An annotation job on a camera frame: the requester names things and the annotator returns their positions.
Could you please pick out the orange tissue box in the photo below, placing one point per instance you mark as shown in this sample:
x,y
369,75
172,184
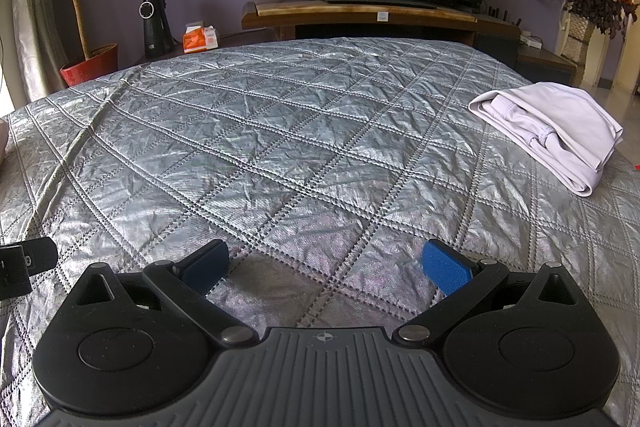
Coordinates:
x,y
199,41

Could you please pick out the black cylindrical appliance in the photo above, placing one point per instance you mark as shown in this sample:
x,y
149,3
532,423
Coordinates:
x,y
156,29

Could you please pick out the silver quilted bedspread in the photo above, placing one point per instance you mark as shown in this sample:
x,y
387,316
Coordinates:
x,y
280,132

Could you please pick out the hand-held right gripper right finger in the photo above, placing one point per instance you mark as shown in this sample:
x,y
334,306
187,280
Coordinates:
x,y
445,267

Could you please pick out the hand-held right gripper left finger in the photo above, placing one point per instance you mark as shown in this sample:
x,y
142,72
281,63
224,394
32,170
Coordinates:
x,y
207,264

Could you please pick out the dark low cabinet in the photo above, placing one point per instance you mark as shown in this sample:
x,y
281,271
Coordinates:
x,y
545,59
232,42

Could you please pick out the small white box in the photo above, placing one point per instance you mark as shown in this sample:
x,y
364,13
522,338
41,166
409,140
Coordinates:
x,y
531,41

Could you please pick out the beige curtain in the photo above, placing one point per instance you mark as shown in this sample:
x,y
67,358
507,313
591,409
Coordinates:
x,y
35,57

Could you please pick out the wooden television stand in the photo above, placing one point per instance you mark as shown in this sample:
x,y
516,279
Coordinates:
x,y
350,21

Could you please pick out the row of small dark objects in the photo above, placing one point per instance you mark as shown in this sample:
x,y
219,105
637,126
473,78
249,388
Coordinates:
x,y
504,16

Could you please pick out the folded lavender garment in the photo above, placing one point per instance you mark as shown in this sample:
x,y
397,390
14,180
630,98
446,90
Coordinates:
x,y
550,117

